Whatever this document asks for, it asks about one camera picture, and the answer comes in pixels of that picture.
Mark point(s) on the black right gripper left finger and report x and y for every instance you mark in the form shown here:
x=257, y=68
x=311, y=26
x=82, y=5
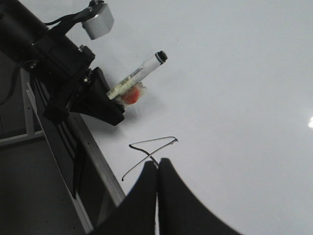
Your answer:
x=136, y=214

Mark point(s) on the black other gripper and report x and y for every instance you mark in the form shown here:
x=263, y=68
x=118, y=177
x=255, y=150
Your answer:
x=62, y=67

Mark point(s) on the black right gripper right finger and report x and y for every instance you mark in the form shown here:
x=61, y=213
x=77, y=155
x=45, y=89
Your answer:
x=180, y=212

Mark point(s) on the red magnet taped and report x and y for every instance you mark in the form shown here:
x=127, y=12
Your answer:
x=132, y=95

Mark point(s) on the white whiteboard marker pen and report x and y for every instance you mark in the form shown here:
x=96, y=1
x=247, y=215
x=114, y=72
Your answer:
x=146, y=68

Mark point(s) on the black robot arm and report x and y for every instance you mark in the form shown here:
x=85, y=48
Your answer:
x=17, y=24

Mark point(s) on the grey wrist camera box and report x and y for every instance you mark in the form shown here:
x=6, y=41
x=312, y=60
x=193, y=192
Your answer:
x=101, y=21

